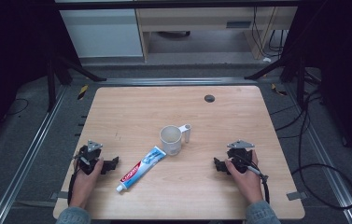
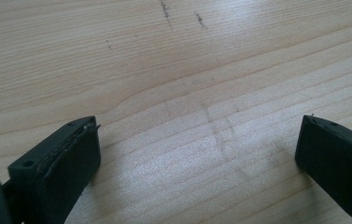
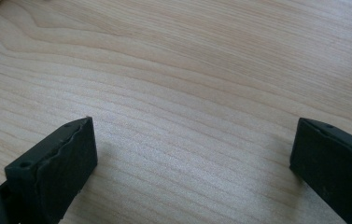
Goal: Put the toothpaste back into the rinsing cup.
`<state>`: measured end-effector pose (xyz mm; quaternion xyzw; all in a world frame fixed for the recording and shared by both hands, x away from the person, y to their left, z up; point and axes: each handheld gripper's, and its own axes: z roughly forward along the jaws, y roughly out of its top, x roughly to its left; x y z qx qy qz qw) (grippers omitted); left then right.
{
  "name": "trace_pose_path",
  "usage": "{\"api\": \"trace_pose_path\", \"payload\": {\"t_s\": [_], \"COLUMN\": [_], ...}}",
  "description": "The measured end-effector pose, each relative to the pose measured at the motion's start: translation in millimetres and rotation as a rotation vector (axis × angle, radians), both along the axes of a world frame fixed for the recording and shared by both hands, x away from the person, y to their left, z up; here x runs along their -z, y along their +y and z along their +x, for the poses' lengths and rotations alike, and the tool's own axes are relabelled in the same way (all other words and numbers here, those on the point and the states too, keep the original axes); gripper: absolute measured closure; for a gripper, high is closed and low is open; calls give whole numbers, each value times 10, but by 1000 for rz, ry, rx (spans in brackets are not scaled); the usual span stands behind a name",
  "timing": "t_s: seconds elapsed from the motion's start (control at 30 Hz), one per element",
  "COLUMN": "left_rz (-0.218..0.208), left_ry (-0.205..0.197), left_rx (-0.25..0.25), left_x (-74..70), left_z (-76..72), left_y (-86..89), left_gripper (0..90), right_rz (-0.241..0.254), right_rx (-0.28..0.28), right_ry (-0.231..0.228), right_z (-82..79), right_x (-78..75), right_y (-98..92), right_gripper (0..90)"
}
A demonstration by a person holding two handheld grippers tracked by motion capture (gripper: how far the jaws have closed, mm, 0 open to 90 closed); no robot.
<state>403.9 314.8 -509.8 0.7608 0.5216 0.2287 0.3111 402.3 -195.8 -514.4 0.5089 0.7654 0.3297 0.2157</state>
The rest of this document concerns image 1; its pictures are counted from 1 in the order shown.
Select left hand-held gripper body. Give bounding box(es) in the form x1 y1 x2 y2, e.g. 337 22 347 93
74 139 105 175

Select white cup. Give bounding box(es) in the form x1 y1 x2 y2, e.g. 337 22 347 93
159 123 192 157

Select yellow and black tape strip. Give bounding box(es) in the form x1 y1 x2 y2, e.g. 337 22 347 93
270 83 289 97
77 84 90 101

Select black metal stand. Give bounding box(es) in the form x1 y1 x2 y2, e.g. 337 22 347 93
244 46 322 110
45 43 107 114

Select person's right hand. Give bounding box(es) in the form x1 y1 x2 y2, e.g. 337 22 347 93
224 150 264 205

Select white cabinet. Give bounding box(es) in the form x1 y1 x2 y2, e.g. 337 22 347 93
59 8 144 59

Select aluminium floor rail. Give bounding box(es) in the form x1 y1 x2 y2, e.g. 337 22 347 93
98 77 259 88
283 82 352 224
0 84 69 224

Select person's left hand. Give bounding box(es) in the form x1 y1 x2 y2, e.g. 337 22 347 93
68 157 105 210

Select grey tape piece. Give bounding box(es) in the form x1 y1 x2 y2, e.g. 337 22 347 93
49 190 69 201
286 190 308 202

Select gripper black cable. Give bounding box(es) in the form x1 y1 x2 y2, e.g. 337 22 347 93
66 161 81 207
235 154 271 204

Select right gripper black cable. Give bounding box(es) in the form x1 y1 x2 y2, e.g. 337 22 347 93
235 154 271 204

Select thin black floor cable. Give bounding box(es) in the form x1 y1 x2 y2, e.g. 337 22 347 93
1 97 30 123

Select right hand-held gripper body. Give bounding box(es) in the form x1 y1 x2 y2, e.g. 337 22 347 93
226 139 256 175

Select blue and white toothpaste tube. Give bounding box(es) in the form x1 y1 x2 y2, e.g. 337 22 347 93
115 146 168 193

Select hanging black cables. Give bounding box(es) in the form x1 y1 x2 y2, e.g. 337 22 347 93
250 6 289 59

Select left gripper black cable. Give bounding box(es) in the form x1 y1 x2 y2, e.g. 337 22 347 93
66 161 81 207

